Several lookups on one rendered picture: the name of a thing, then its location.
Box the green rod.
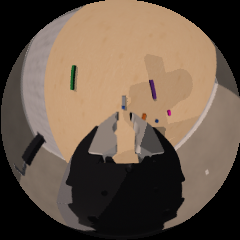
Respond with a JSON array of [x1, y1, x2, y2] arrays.
[[70, 65, 76, 90]]

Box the purple rod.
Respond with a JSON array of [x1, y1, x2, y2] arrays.
[[149, 80, 157, 99]]

